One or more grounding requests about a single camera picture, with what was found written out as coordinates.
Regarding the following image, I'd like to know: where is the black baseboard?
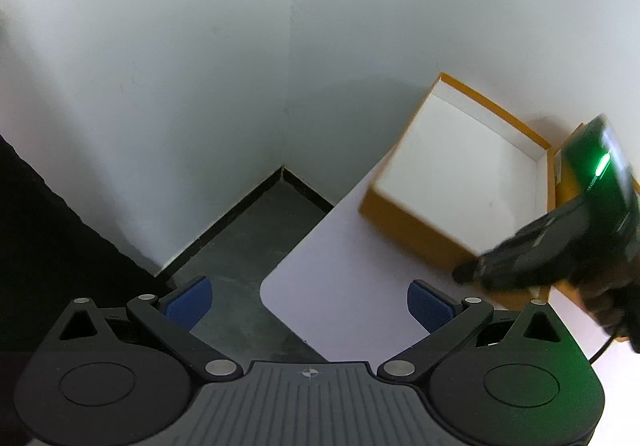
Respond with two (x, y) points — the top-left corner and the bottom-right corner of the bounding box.
(155, 166), (335, 279)

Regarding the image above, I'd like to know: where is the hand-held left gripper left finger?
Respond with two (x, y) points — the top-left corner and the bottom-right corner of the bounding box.
(35, 276), (243, 382)

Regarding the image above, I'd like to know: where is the orange cardboard box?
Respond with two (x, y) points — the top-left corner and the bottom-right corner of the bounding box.
(360, 72), (558, 311)

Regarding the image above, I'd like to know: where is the orange cardboard box lid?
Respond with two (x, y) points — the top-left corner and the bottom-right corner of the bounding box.
(547, 123), (640, 343)

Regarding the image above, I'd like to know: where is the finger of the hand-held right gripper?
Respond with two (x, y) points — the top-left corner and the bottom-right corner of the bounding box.
(452, 258), (488, 285)

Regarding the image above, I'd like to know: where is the white desktop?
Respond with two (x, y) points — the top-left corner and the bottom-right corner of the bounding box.
(260, 76), (640, 363)

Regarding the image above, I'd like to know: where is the person's right hand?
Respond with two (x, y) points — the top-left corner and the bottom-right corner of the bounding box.
(572, 246), (640, 353)

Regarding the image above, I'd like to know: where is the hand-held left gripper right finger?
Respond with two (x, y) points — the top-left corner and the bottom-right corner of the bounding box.
(377, 280), (586, 381)

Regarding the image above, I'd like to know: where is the black cable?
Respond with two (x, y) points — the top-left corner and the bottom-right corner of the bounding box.
(589, 333), (624, 368)

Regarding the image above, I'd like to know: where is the dark cloth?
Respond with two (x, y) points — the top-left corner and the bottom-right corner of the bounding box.
(0, 135), (168, 357)

